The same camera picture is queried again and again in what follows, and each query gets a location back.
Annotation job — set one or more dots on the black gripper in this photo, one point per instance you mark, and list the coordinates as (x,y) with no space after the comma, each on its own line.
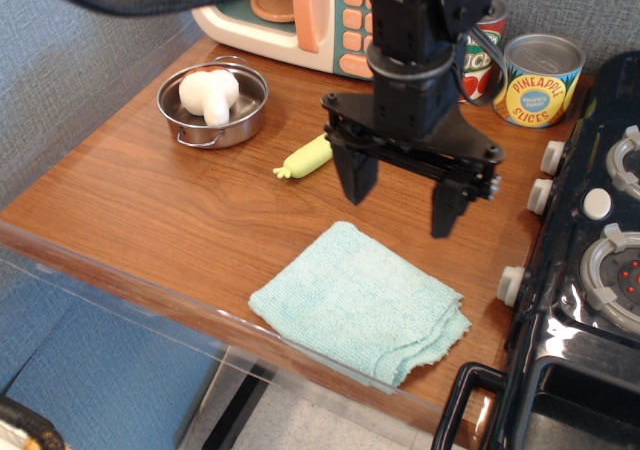
(412,120)

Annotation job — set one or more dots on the light blue cloth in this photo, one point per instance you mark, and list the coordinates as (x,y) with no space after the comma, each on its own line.
(362,309)

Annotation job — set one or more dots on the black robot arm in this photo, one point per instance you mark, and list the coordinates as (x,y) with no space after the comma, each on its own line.
(425,31)

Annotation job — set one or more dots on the grey stove knob middle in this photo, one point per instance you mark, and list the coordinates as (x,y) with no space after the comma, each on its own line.
(539,195)

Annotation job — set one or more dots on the grey stove knob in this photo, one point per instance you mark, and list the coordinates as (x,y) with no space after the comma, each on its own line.
(539,195)
(509,284)
(551,157)

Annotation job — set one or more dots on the grey stove knob bottom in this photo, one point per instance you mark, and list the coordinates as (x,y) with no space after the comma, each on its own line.
(509,284)

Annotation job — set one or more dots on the grey stove knob top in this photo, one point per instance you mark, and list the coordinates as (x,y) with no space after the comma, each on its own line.
(551,157)

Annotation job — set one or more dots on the tomato sauce can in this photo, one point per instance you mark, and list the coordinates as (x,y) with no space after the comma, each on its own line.
(479,66)

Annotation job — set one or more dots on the small steel pan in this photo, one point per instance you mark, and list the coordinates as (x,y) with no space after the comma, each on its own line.
(247,114)

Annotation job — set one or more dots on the pineapple slices can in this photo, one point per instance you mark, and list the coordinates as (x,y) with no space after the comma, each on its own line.
(542,73)

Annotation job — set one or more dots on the teal toy microwave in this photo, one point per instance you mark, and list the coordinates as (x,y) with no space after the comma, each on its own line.
(331,36)

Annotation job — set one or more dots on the white plush mushroom toy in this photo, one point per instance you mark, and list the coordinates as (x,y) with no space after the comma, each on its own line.
(209,94)

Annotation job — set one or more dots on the orange microwave plate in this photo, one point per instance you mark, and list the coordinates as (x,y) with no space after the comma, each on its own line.
(275,11)

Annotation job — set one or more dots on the black toy stove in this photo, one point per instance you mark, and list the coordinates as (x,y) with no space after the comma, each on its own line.
(571,380)

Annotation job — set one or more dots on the spoon with yellow-green handle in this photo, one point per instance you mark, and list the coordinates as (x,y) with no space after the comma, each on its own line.
(306,159)

